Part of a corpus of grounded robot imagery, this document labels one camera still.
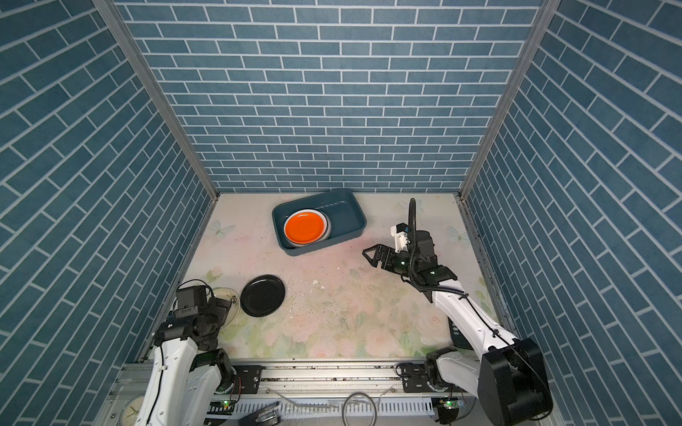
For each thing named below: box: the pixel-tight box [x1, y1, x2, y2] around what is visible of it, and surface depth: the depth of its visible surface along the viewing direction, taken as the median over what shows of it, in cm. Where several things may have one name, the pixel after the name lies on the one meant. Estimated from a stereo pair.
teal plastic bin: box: [271, 189, 367, 257], surface depth 107 cm
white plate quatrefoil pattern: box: [283, 208, 333, 248], surface depth 104 cm
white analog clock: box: [118, 395, 145, 426], surface depth 67 cm
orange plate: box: [285, 212, 325, 245], surface depth 104 cm
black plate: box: [239, 274, 286, 318], surface depth 90 cm
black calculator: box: [447, 316, 474, 351], surface depth 80 cm
